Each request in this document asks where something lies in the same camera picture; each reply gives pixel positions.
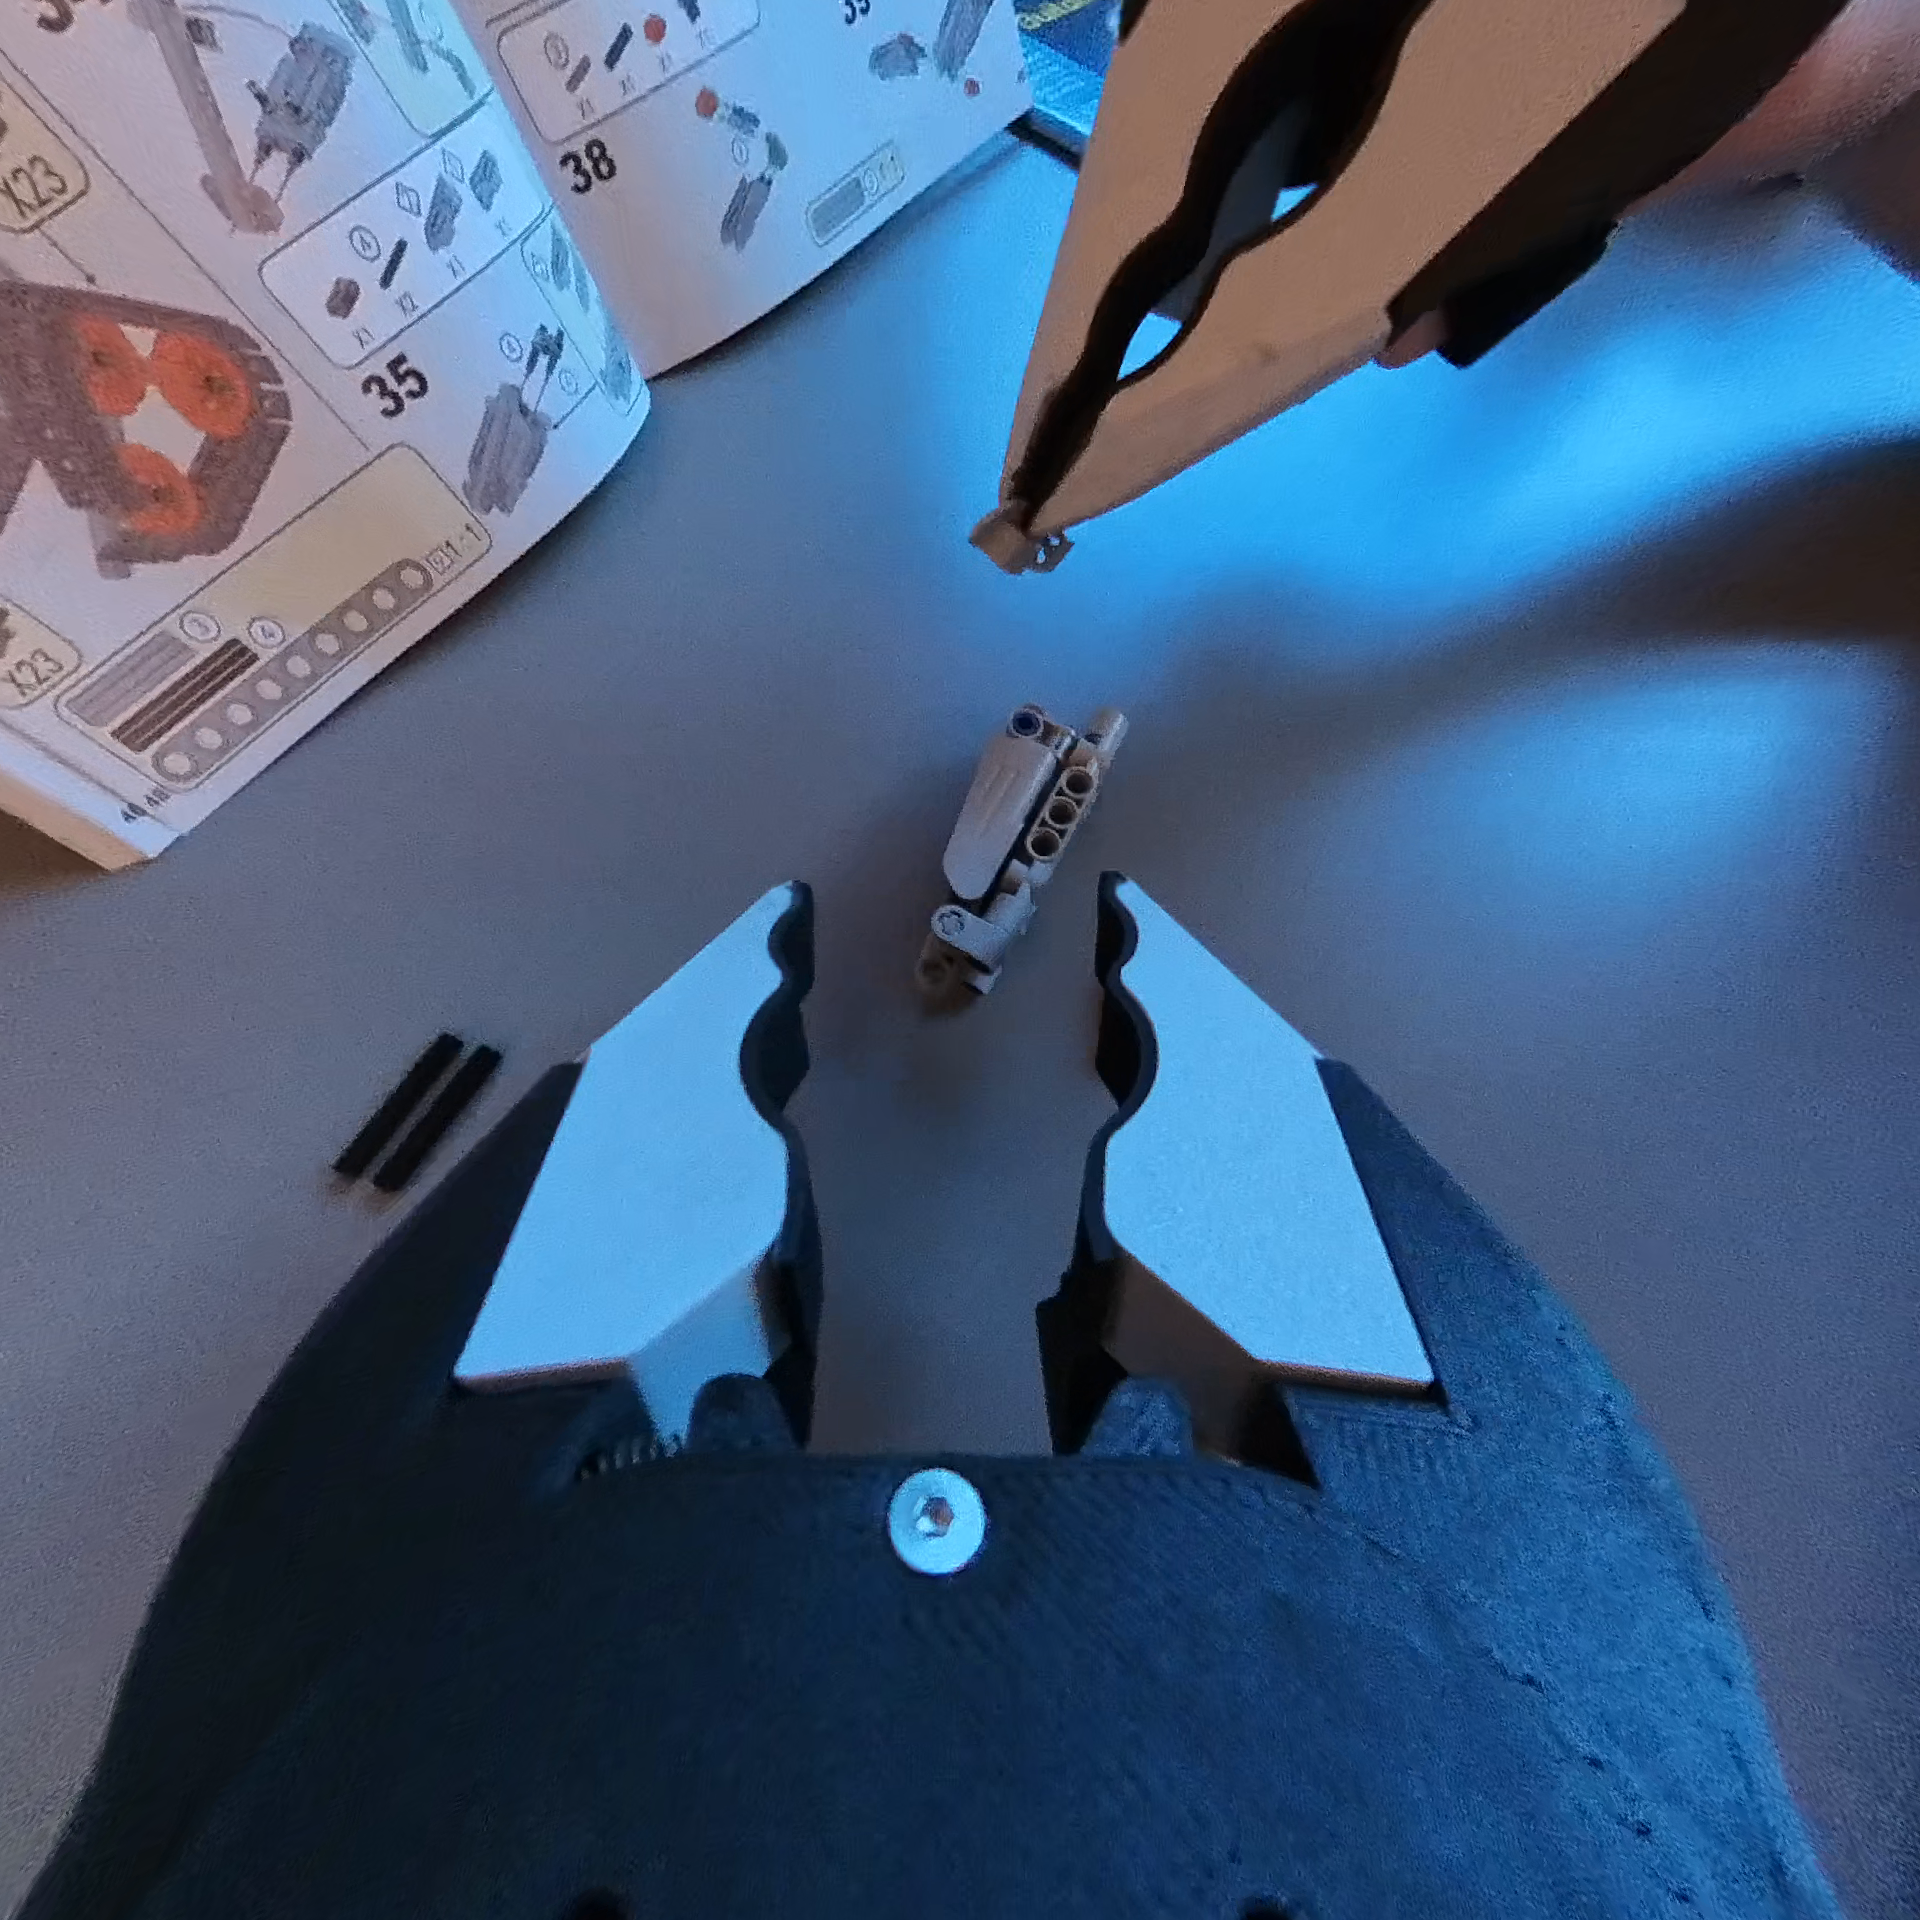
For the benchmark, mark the grey brick assembly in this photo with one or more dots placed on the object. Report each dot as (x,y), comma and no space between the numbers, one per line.
(998,810)

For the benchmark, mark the black axle rod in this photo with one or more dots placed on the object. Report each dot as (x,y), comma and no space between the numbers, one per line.
(397,1104)
(438,1119)

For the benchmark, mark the white instruction booklet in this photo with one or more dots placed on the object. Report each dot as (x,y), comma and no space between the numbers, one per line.
(226,526)

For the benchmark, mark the small grey connector piece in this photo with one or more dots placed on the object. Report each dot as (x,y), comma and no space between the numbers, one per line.
(1007,536)

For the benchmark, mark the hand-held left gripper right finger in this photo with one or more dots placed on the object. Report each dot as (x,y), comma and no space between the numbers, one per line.
(1261,1202)

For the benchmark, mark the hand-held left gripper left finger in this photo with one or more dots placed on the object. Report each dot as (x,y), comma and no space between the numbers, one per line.
(629,1202)

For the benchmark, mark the person's right hand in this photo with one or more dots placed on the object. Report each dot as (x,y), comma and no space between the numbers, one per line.
(1876,121)

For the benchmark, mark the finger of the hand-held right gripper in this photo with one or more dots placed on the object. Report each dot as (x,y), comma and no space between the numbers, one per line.
(1472,180)
(1142,150)

